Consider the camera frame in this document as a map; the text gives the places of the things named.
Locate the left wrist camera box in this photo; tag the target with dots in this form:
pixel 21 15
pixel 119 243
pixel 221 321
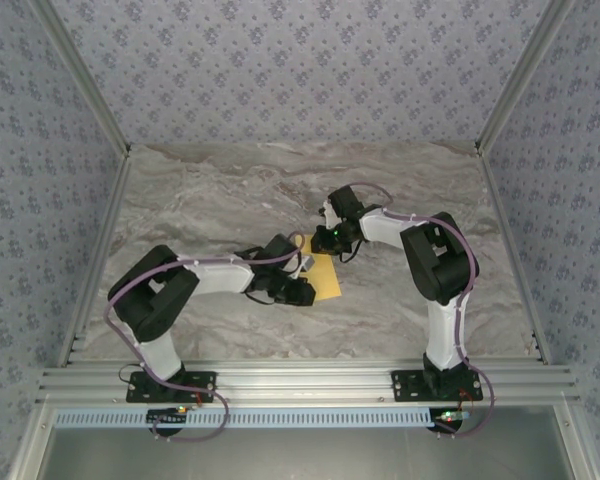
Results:
pixel 280 247

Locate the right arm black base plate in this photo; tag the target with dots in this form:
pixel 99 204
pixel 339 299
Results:
pixel 405 387

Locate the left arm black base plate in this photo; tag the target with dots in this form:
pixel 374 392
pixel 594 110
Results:
pixel 205 387

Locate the aluminium cross rail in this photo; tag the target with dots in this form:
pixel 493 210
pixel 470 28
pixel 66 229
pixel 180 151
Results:
pixel 305 382

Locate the grey metal sheet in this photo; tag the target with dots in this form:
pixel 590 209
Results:
pixel 305 455

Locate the yellow paper sheet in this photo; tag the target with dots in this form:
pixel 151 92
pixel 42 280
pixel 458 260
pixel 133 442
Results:
pixel 327 280

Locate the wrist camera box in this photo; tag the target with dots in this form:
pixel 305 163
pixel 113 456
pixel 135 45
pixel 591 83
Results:
pixel 280 247
pixel 347 200

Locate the aluminium side rail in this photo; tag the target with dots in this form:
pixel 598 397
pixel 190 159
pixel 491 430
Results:
pixel 101 250
pixel 512 250

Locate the aluminium frame leg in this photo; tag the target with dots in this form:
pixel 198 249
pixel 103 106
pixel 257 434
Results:
pixel 30 440
pixel 575 440

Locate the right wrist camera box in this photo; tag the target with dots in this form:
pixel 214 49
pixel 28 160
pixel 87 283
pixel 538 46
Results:
pixel 347 200

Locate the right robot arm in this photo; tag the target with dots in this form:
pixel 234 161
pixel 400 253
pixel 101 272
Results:
pixel 440 325

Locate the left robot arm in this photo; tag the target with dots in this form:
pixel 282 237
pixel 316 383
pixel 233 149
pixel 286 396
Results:
pixel 220 280

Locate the aluminium frame post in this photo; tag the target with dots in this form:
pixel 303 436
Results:
pixel 86 80
pixel 521 75

